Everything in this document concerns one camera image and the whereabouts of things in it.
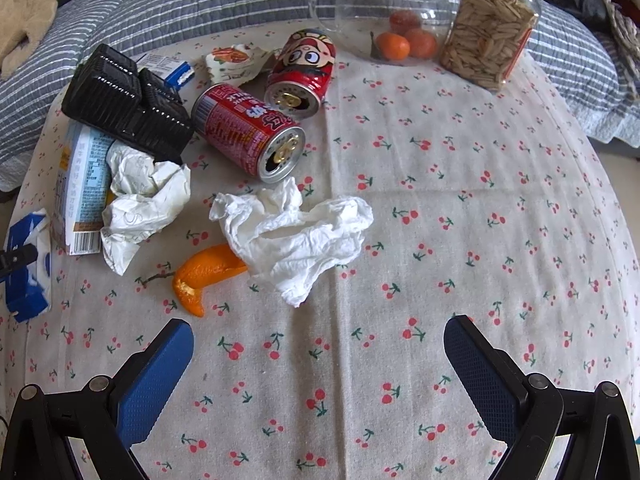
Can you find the clear glass jar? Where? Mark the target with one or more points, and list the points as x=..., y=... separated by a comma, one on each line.
x=385, y=10

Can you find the small blue white box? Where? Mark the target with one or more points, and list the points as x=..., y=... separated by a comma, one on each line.
x=175, y=72

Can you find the plastic jar of seeds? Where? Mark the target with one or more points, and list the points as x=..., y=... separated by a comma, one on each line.
x=486, y=39

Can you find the black plastic tray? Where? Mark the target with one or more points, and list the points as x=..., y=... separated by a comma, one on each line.
x=109, y=93

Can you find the white paper wrapper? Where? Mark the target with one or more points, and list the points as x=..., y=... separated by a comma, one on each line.
x=148, y=196

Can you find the cherry print tablecloth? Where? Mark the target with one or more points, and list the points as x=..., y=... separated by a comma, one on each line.
x=490, y=205

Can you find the light blue milk carton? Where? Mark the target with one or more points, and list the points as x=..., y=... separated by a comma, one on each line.
x=80, y=195

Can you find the torn white snack wrapper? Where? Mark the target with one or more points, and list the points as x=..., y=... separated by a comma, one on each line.
x=238, y=64

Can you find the orange tangerine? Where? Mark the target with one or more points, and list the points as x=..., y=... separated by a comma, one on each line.
x=403, y=20
x=392, y=47
x=423, y=44

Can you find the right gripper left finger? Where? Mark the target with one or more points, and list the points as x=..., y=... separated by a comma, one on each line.
x=110, y=415

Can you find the front orange tangerine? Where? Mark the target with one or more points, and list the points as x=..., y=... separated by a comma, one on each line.
x=392, y=47

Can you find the back orange tangerine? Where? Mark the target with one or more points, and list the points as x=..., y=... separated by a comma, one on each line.
x=403, y=20

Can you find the grey striped quilt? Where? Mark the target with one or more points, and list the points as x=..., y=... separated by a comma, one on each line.
x=584, y=65

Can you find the orange peel piece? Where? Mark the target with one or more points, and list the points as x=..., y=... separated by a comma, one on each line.
x=205, y=268

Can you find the red cartoon face can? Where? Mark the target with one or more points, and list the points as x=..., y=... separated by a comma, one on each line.
x=301, y=76

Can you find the red text drink can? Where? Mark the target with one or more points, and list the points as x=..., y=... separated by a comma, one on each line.
x=257, y=137

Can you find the white tissue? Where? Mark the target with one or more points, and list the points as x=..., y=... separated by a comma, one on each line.
x=284, y=247

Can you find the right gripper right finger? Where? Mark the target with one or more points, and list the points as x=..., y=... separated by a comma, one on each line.
x=527, y=413

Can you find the right orange tangerine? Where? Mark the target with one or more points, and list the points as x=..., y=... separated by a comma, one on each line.
x=423, y=44

